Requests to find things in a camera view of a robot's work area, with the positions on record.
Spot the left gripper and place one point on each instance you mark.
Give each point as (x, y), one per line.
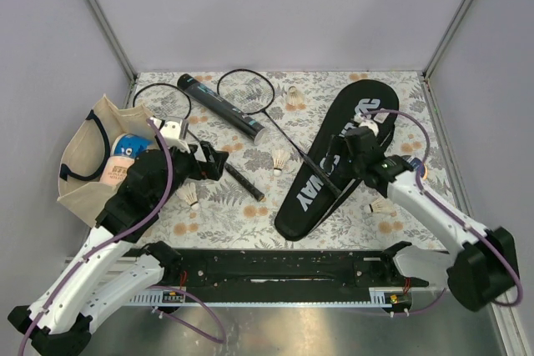
(200, 168)

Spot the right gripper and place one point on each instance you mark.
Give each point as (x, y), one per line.
(338, 146)

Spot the shuttlecock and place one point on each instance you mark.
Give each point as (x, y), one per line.
(294, 96)
(280, 158)
(188, 194)
(379, 205)

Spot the black shuttlecock tube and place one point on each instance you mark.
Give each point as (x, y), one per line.
(230, 113)

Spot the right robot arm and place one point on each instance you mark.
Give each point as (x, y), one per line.
(479, 264)

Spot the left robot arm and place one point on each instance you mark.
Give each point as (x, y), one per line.
(62, 321)

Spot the left badminton racket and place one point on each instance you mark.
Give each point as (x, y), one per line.
(168, 102)

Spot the badminton racket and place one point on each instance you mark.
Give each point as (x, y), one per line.
(253, 93)
(168, 102)

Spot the right badminton racket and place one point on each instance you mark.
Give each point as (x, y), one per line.
(253, 93)

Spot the black racket cover bag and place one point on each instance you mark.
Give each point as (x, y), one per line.
(309, 202)

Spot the floral table mat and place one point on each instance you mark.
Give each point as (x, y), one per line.
(230, 218)

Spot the masking tape roll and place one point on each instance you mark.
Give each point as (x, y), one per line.
(419, 167)

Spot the blue white can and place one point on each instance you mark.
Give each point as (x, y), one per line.
(129, 145)

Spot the pink labelled jar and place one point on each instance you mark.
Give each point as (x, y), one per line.
(115, 170)

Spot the beige canvas tote bag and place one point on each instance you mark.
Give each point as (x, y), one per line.
(86, 155)

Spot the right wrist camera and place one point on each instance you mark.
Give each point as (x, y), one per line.
(371, 124)

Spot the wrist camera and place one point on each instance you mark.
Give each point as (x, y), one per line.
(173, 131)
(371, 124)

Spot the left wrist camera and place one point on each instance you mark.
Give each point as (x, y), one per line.
(173, 131)

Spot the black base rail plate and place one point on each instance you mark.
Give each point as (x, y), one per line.
(280, 277)

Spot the left aluminium frame post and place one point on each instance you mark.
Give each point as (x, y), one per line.
(112, 39)

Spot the aluminium frame post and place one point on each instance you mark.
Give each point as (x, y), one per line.
(449, 34)
(112, 39)

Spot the right aluminium frame post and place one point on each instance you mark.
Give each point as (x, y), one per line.
(449, 34)

